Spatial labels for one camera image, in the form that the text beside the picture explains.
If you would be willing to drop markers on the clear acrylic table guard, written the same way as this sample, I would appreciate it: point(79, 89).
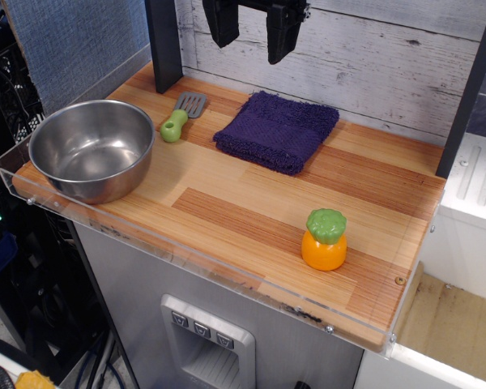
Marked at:
point(240, 225)

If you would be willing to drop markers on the black plastic crate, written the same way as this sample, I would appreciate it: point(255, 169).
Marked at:
point(20, 105)

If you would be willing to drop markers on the purple towel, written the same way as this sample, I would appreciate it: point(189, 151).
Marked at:
point(276, 133)

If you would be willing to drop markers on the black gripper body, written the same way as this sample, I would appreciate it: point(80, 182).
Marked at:
point(287, 10)

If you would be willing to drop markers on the blue fabric panel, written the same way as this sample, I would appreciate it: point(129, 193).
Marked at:
point(79, 50)

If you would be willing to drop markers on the green handled grey spatula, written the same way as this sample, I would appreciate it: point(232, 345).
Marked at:
point(189, 105)

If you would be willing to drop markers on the orange toy carrot green top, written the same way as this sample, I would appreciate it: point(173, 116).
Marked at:
point(324, 244)

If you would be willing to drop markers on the right dark grey post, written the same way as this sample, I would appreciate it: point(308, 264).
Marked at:
point(465, 108)

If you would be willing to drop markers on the dark grey post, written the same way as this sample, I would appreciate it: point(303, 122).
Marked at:
point(465, 108)
point(164, 43)

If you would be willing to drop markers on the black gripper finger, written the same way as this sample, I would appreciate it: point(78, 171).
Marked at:
point(222, 19)
point(281, 38)

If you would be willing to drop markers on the white toy sink unit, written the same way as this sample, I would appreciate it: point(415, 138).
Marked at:
point(441, 333)

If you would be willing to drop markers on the left dark grey post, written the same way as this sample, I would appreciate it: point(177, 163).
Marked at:
point(164, 43)

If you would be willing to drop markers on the stainless steel pot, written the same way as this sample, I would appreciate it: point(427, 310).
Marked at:
point(96, 151)

